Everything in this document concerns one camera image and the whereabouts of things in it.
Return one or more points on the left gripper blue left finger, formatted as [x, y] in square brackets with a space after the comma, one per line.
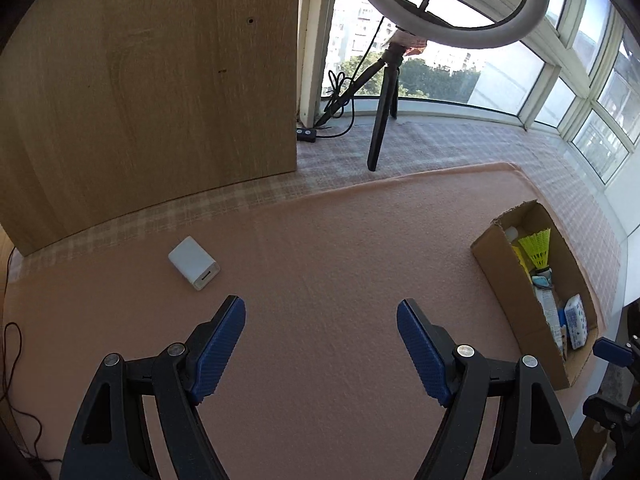
[211, 347]

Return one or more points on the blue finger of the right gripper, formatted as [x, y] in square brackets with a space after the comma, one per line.
[612, 352]

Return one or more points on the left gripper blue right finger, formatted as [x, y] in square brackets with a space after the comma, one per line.
[429, 350]

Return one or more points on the patterned tissue pack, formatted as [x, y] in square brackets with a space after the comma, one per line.
[576, 322]

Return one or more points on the white usb wall charger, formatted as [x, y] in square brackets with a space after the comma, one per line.
[193, 262]

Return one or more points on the white cream tube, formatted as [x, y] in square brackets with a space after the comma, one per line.
[544, 294]

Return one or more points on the yellow ruler card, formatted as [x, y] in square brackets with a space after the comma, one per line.
[523, 259]

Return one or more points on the small white cylinder cap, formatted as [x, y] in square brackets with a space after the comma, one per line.
[511, 234]

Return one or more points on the brown cardboard box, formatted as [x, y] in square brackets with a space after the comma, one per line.
[507, 278]

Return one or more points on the yellow plastic shuttlecock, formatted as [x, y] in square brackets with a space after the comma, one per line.
[537, 246]

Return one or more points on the plaid grey cloth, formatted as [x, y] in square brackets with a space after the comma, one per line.
[410, 145]

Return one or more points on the wooden cabinet panel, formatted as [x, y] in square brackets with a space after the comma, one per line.
[112, 106]

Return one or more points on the black inline cable remote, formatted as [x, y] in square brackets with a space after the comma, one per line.
[306, 135]

